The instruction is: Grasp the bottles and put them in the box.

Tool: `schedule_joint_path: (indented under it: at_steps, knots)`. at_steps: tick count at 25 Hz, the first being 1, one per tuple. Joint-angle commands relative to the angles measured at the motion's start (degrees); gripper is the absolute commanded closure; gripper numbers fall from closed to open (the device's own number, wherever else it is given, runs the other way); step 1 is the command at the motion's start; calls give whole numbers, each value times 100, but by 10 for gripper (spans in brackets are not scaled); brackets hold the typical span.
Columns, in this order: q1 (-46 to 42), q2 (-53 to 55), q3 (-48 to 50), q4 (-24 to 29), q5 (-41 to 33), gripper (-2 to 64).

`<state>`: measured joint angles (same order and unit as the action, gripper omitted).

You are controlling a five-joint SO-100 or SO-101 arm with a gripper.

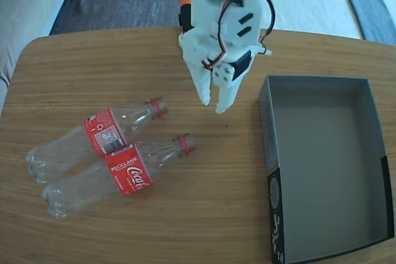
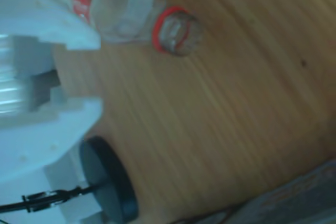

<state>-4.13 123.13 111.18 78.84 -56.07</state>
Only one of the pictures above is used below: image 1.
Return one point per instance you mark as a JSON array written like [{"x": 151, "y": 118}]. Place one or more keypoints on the clear bottle Reciclame red label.
[{"x": 133, "y": 171}]

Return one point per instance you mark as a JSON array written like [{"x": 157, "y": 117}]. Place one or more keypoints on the light beige sofa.
[{"x": 24, "y": 13}]

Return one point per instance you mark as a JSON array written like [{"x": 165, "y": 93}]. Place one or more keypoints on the clear bottle barcode red label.
[{"x": 102, "y": 134}]

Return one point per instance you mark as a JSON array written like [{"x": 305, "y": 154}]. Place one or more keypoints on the orange and black clamp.
[{"x": 185, "y": 13}]

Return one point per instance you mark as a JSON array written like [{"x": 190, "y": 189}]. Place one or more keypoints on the grey cardboard box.
[{"x": 325, "y": 168}]

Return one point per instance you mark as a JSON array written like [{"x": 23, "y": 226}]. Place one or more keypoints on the white cloth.
[{"x": 309, "y": 4}]

